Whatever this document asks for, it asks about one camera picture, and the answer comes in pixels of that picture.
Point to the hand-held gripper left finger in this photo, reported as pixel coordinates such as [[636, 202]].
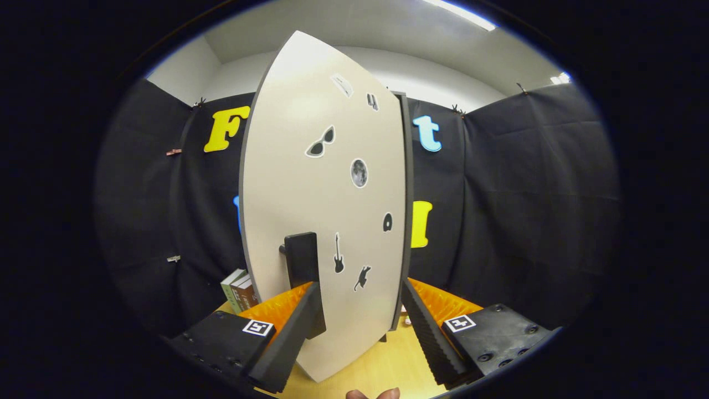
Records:
[[288, 343]]

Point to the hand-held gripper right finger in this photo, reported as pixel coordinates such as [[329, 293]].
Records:
[[429, 338]]

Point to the beige cabinet door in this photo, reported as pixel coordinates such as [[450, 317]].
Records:
[[299, 166]]

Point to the green book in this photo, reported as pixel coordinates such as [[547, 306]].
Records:
[[230, 291]]

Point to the black backdrop cloth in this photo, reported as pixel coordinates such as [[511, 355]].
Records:
[[526, 210]]

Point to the dark grey cabinet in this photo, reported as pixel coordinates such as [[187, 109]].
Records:
[[409, 166]]

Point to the square ceiling light panel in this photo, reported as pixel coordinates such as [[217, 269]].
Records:
[[560, 78]]

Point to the ceiling light strip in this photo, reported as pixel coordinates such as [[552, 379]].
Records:
[[462, 14]]

